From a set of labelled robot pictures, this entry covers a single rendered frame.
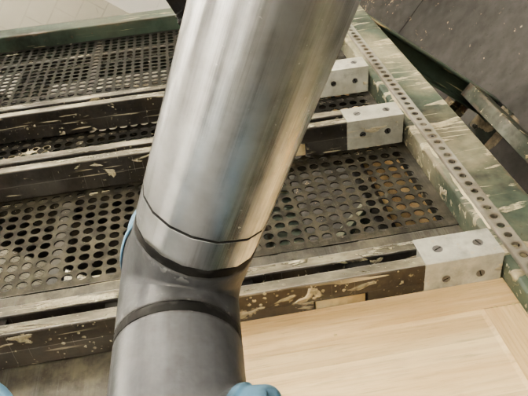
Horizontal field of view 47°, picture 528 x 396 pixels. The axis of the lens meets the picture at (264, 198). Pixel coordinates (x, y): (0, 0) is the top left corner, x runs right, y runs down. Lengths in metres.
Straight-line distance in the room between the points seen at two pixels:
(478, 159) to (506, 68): 1.50
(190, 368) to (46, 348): 0.68
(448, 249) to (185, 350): 0.71
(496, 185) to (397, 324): 0.37
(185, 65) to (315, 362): 0.66
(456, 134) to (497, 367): 0.57
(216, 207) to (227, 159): 0.03
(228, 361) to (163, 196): 0.09
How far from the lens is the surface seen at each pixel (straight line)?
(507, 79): 2.69
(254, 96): 0.27
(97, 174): 1.33
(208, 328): 0.34
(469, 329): 0.95
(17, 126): 1.60
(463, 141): 1.31
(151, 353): 0.33
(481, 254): 0.99
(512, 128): 2.26
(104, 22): 2.18
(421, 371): 0.89
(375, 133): 1.35
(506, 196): 1.16
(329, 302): 0.96
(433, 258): 0.97
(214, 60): 0.27
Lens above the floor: 1.64
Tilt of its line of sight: 24 degrees down
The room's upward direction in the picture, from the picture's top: 66 degrees counter-clockwise
